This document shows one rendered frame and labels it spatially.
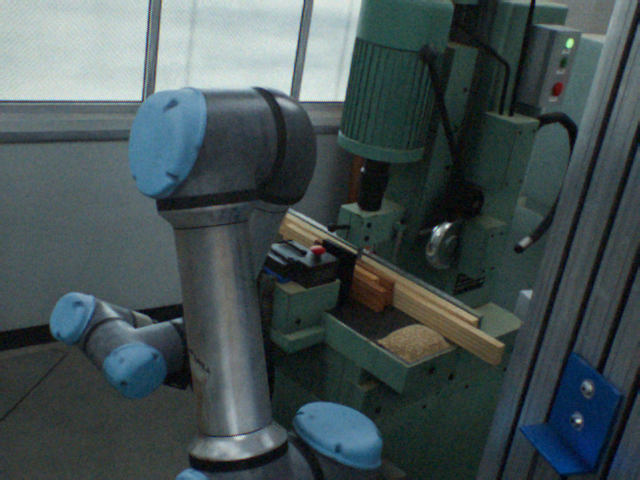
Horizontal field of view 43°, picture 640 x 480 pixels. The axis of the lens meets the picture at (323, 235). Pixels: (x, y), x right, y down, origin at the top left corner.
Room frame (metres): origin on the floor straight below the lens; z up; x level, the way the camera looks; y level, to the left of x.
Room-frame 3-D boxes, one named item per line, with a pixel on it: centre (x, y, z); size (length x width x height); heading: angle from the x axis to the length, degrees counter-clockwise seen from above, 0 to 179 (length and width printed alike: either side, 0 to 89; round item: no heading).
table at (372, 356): (1.51, -0.01, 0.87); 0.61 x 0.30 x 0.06; 47
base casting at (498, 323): (1.68, -0.17, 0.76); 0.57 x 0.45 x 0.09; 137
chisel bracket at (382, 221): (1.60, -0.10, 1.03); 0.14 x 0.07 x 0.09; 137
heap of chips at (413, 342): (1.35, -0.21, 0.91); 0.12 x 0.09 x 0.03; 137
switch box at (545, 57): (1.72, -0.40, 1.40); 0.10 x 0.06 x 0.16; 137
